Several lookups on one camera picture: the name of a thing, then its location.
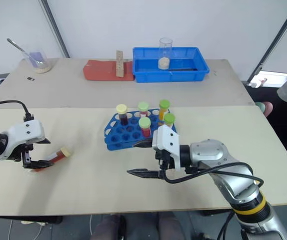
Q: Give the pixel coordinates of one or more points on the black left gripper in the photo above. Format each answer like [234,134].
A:
[25,153]

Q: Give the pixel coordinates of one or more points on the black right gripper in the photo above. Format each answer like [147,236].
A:
[164,160]

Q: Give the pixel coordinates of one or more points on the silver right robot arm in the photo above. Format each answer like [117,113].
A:
[236,180]

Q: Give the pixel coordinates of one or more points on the cream-capped red test tube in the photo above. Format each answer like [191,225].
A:
[58,156]

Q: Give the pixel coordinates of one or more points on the blue test tube rack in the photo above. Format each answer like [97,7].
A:
[123,136]

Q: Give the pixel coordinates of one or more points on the green-capped red test tube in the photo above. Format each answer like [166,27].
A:
[145,126]
[143,107]

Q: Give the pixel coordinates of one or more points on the green-capped orange test tube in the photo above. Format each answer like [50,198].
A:
[164,108]

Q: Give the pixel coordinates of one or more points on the yellow-capped dark red tube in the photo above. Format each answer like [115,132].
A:
[123,117]

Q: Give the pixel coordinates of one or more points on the small black clip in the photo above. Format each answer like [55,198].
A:
[30,78]

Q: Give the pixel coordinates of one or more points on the blue plastic bin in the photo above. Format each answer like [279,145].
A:
[158,75]

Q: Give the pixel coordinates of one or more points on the wide clear beaker with grains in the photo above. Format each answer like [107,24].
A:
[42,66]

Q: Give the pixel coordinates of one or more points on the wooden block with holes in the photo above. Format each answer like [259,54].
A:
[119,65]

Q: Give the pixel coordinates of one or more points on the red flat mat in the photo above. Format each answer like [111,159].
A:
[98,71]

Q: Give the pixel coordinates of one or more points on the tall clear beaker with grains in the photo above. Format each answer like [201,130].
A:
[164,60]

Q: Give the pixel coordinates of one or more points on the metal spoon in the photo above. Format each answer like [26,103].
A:
[21,49]

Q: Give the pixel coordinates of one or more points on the pink and green round object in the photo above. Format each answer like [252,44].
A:
[266,108]

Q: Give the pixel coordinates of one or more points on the white small device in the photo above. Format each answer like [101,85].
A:
[257,83]

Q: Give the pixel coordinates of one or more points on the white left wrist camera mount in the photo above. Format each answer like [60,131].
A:
[32,128]

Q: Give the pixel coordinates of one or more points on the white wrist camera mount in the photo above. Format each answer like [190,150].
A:
[167,138]
[32,128]

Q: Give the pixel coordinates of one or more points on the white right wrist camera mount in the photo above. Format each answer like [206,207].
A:
[167,138]

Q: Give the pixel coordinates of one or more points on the grey metal frame pole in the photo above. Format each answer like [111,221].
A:
[273,37]
[56,30]

